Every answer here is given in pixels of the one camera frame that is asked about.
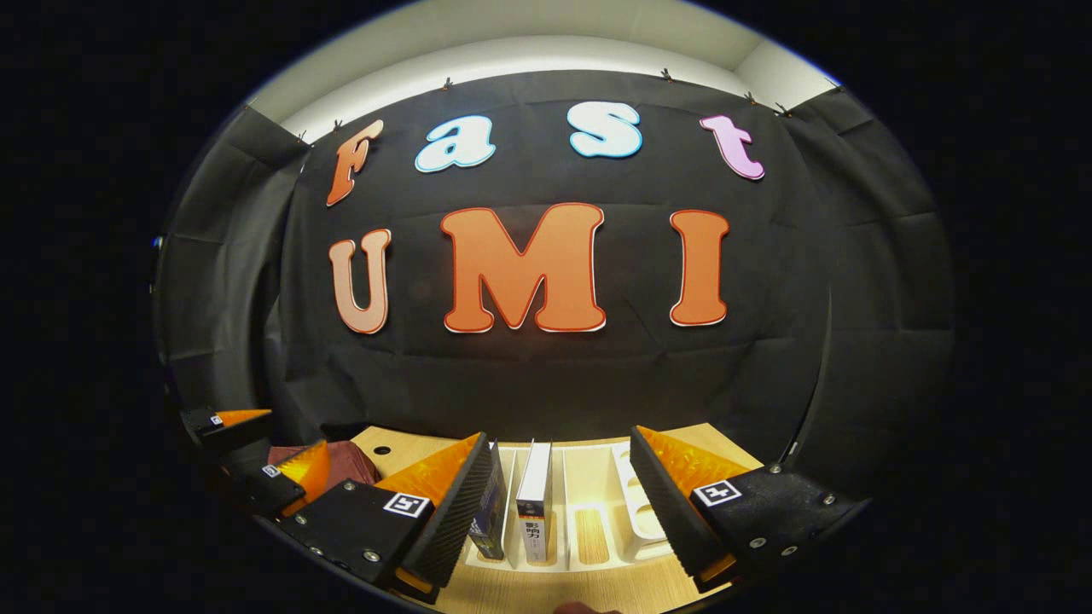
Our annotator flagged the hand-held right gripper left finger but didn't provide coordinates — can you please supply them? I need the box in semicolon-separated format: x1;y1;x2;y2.
277;432;500;605

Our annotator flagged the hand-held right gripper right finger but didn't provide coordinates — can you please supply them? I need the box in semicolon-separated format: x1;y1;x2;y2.
630;425;871;594

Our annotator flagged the blue cover book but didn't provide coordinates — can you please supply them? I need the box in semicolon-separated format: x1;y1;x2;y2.
468;463;507;561

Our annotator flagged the maroon schoolbag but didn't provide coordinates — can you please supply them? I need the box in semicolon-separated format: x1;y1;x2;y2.
269;441;382;494

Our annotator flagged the cream plastic bookshelf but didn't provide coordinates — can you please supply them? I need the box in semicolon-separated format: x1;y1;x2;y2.
465;441;683;572

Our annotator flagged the grey face cover book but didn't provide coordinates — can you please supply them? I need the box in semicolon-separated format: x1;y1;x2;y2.
515;441;554;564

